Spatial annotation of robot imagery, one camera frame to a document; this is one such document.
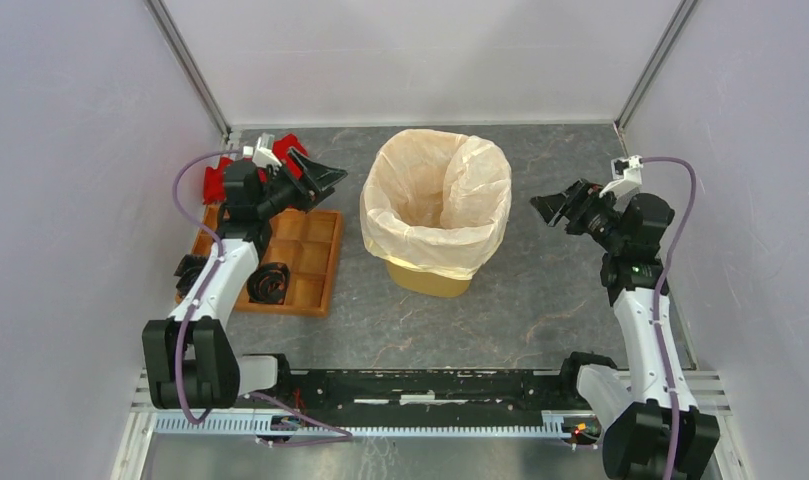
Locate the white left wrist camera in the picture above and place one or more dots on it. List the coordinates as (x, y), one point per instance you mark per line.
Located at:
(261, 153)

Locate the translucent white trash bag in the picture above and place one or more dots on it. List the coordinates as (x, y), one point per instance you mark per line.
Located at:
(436, 202)

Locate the wooden compartment tray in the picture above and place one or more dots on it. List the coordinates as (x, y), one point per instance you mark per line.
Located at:
(309, 245)

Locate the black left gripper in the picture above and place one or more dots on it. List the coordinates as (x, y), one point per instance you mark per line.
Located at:
(318, 174)

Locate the yellow plastic trash bin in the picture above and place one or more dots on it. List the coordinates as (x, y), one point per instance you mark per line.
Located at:
(427, 283)

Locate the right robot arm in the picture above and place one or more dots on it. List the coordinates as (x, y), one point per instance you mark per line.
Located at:
(653, 427)

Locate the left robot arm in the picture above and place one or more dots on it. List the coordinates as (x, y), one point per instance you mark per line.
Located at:
(189, 361)

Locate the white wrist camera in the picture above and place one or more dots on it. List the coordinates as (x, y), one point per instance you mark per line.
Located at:
(261, 153)
(627, 177)

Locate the left aluminium frame post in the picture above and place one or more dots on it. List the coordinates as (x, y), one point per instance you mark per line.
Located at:
(184, 57)

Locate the aluminium frame post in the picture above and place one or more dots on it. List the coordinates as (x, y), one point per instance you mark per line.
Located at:
(655, 62)
(184, 57)

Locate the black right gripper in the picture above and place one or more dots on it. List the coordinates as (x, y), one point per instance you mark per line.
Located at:
(584, 199)

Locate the right aluminium frame post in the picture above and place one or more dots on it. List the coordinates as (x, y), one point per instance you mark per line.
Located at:
(655, 62)

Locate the red cloth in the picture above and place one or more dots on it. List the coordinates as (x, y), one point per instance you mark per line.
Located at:
(213, 190)

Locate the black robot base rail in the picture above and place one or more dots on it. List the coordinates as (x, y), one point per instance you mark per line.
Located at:
(428, 397)

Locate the black trash bag roll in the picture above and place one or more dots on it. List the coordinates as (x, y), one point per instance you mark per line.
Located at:
(188, 271)
(268, 284)

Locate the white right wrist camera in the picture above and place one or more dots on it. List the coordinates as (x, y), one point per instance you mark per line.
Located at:
(627, 177)

